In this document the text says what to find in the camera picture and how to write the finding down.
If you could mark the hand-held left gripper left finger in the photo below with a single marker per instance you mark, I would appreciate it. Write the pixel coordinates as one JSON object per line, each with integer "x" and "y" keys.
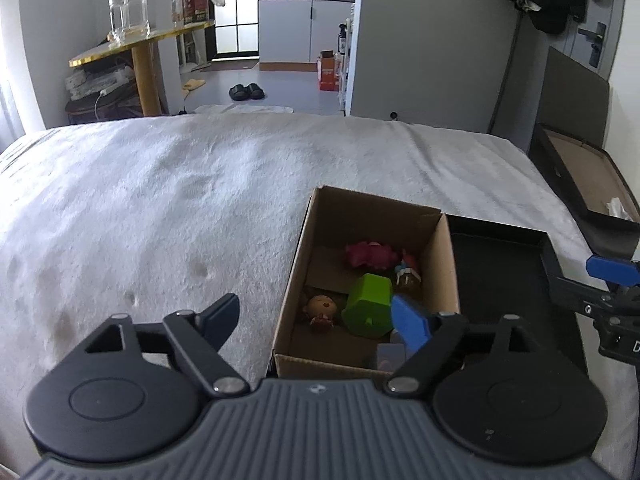
{"x": 220, "y": 316}

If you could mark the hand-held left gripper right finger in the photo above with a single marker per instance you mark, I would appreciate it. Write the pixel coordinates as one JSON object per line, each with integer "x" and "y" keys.
{"x": 407, "y": 322}

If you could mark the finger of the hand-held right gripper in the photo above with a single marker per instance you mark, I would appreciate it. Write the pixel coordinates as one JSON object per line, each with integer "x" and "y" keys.
{"x": 575, "y": 292}
{"x": 607, "y": 267}

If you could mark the small clear glass cup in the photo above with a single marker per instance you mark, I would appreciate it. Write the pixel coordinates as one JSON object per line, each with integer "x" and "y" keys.
{"x": 411, "y": 286}

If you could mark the green plastic toy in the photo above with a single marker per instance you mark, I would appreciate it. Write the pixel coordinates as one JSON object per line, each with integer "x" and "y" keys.
{"x": 370, "y": 307}

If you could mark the blue and red figurine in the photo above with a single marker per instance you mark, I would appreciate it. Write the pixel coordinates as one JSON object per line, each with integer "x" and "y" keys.
{"x": 406, "y": 266}

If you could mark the black tray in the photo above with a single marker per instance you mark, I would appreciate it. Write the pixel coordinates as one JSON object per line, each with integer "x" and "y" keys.
{"x": 500, "y": 290}

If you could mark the pink pig toy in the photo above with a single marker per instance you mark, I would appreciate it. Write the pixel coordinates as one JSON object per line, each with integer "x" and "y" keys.
{"x": 370, "y": 255}

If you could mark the brown cardboard box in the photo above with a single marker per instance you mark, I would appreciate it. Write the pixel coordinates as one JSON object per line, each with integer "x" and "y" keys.
{"x": 300, "y": 280}

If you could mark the brown-haired doll figurine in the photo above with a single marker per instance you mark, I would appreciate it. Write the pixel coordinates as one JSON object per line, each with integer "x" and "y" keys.
{"x": 320, "y": 310}

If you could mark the white tissue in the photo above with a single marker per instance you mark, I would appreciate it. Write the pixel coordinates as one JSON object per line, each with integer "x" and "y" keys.
{"x": 619, "y": 208}

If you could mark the grey leaning board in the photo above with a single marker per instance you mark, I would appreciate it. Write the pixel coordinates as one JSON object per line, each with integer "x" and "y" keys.
{"x": 575, "y": 95}

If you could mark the black slipper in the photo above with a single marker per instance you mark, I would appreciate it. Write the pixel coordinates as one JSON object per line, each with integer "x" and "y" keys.
{"x": 255, "y": 91}
{"x": 238, "y": 92}

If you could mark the yellow slippers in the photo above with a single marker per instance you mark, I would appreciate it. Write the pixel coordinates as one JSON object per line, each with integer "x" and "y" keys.
{"x": 192, "y": 85}

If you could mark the orange carton box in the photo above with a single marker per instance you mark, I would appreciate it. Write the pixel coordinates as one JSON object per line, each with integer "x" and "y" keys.
{"x": 327, "y": 72}

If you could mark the round gold-top table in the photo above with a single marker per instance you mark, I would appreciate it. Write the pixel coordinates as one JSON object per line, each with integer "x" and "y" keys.
{"x": 145, "y": 60}

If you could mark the stack of folded items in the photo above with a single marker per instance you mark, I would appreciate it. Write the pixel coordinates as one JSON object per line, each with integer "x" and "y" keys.
{"x": 95, "y": 80}

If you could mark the dark spray bottle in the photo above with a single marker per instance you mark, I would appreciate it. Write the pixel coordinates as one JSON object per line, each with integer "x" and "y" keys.
{"x": 343, "y": 37}

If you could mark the white kitchen cabinet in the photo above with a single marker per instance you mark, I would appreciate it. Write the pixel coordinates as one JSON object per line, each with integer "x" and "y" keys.
{"x": 300, "y": 30}

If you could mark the clear glass jar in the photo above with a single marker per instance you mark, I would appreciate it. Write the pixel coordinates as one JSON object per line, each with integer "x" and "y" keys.
{"x": 129, "y": 10}

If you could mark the black frame with brown backing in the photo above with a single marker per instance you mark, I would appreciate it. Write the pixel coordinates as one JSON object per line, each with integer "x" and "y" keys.
{"x": 585, "y": 175}

